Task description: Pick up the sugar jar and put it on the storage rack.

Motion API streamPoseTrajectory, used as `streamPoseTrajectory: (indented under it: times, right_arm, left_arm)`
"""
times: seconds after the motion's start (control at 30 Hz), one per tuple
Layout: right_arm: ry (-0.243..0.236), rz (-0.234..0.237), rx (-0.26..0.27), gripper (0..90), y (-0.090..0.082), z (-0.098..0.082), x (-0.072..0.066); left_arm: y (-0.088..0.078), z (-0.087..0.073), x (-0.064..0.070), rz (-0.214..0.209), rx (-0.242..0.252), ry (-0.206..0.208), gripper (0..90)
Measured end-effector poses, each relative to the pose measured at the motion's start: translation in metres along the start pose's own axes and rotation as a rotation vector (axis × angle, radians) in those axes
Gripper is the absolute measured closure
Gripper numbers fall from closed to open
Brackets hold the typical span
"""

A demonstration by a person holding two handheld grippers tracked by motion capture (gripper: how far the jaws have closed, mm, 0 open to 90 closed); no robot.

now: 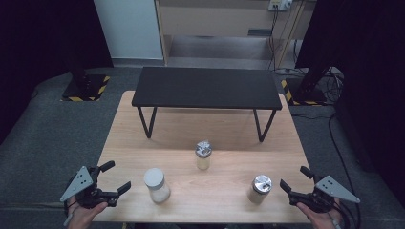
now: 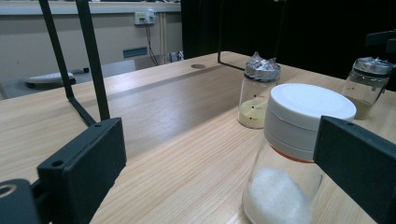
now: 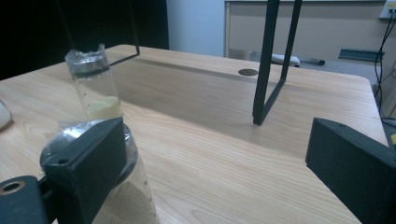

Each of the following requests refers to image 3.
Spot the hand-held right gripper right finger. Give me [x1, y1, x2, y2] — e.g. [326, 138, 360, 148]
[304, 117, 396, 224]

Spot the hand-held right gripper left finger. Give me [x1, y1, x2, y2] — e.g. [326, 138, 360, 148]
[40, 117, 129, 224]

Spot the glass jar of brown powder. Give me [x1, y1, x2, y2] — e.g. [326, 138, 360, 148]
[39, 119, 161, 224]

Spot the white lidded jar white powder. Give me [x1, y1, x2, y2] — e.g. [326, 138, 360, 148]
[0, 98, 14, 131]

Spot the black metal shelf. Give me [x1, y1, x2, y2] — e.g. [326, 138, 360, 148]
[55, 0, 303, 126]

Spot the grey flat bar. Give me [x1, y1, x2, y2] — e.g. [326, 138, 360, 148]
[338, 48, 386, 63]

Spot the white oblong object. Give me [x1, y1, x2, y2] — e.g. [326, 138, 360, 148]
[270, 53, 302, 68]

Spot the black curtain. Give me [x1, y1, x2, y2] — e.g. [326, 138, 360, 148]
[0, 0, 170, 81]

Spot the bundle of black cables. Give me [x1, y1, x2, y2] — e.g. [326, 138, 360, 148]
[373, 10, 396, 127]

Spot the brown round cable grommet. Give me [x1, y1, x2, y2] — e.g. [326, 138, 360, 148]
[237, 68, 260, 77]

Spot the white wall power outlet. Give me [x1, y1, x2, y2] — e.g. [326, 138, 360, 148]
[378, 0, 396, 20]

